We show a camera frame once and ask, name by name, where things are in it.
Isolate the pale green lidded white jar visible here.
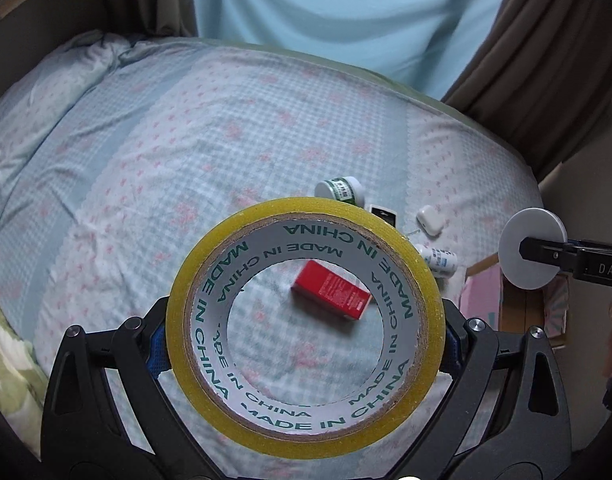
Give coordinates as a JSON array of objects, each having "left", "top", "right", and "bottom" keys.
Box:
[{"left": 498, "top": 208, "right": 567, "bottom": 290}]

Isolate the white blue-labelled pill bottle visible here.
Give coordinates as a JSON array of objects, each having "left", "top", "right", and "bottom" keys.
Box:
[{"left": 414, "top": 244, "right": 459, "bottom": 278}]

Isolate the yellow packing tape roll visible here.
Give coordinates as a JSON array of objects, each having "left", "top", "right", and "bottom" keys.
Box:
[{"left": 166, "top": 197, "right": 446, "bottom": 460}]

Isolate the white remote control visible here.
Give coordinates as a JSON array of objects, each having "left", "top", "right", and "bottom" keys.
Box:
[{"left": 365, "top": 204, "right": 397, "bottom": 228}]

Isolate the green labelled white jar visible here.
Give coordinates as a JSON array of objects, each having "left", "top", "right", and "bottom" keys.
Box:
[{"left": 315, "top": 177, "right": 365, "bottom": 208}]

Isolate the red rectangular carton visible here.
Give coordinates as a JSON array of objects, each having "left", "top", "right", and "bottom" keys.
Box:
[{"left": 292, "top": 260, "right": 372, "bottom": 321}]

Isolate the brown cardboard box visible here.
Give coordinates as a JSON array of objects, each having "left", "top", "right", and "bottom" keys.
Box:
[{"left": 459, "top": 255, "right": 569, "bottom": 349}]

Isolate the white earbuds case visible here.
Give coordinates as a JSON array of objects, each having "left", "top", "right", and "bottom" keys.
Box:
[{"left": 417, "top": 205, "right": 445, "bottom": 237}]

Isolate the brown drape curtain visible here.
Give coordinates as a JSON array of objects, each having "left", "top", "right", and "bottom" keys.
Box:
[{"left": 443, "top": 0, "right": 612, "bottom": 180}]

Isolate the light blue sheer curtain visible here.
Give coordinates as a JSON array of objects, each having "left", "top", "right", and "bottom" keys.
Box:
[{"left": 193, "top": 0, "right": 502, "bottom": 99}]

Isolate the floral checked bed quilt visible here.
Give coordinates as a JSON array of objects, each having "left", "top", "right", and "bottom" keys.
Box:
[{"left": 0, "top": 29, "right": 544, "bottom": 480}]

